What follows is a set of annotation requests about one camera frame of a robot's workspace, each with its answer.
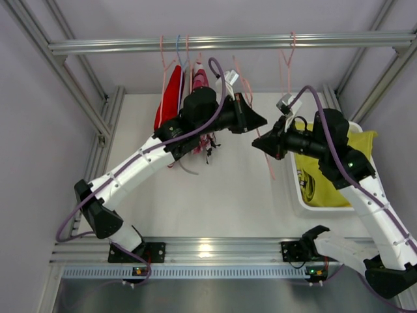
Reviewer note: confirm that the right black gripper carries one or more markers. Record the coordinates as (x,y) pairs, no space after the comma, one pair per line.
(279,138)

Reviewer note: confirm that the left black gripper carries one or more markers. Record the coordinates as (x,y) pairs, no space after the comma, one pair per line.
(239,114)

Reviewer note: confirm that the pink hanger of lime trousers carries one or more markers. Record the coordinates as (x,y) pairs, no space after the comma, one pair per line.
(248,94)

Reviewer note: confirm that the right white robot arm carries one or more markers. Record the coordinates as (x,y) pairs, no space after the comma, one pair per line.
(390,268)

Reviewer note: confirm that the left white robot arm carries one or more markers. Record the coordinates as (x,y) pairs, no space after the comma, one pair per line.
(201,114)

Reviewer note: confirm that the pink camouflage trousers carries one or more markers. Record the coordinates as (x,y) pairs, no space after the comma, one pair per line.
(207,142)

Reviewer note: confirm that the red trousers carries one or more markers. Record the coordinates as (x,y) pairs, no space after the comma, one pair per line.
(171,98)

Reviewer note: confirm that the blue hanger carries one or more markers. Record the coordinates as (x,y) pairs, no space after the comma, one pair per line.
(183,66)

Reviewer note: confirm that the pink hanger of camouflage trousers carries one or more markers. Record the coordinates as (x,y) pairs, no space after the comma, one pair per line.
(193,65)

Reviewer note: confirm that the white plastic basket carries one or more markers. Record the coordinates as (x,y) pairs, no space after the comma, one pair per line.
(303,210)

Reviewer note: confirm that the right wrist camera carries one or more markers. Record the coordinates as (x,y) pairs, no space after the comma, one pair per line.
(289,107)

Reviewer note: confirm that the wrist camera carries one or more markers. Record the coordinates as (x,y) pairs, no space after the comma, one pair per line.
(289,107)
(231,77)

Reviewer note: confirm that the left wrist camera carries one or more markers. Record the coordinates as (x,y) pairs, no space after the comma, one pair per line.
(231,77)

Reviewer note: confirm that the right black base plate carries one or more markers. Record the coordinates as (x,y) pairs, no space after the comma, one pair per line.
(298,251)

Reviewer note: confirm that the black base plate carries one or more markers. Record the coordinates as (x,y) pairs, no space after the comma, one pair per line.
(153,252)
(298,251)

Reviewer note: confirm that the left aluminium frame post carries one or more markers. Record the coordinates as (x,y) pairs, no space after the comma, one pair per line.
(51,133)

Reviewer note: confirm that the aluminium frame post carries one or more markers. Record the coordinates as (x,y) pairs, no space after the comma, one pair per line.
(373,72)
(51,133)

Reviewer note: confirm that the grey slotted cable duct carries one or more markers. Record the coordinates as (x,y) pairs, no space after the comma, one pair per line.
(188,272)

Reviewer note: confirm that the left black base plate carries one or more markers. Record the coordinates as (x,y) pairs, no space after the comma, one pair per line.
(153,252)

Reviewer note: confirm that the right aluminium frame post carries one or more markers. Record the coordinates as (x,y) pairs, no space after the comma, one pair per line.
(373,72)

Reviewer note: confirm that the aluminium hanging rail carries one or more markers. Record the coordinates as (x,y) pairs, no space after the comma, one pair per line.
(367,39)

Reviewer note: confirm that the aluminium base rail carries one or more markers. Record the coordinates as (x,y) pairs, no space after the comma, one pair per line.
(180,251)

